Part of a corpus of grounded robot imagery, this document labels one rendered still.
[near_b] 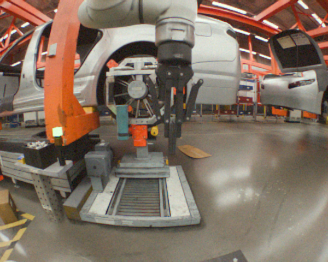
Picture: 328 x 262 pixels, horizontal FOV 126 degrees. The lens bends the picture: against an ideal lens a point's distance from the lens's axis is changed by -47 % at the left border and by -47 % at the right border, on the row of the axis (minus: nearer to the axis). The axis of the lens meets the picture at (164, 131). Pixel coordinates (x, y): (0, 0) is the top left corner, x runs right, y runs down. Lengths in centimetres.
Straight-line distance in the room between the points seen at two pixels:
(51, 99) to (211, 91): 125
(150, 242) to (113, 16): 101
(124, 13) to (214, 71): 119
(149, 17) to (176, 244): 100
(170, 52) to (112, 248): 94
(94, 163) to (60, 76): 63
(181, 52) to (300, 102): 264
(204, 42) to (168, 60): 120
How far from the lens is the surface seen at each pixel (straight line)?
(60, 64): 102
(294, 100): 287
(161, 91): 101
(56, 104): 101
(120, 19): 37
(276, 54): 439
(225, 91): 148
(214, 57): 149
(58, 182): 131
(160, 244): 96
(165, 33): 33
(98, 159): 112
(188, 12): 36
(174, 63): 34
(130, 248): 95
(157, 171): 140
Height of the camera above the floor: 78
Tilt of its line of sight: 12 degrees down
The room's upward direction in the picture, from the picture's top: straight up
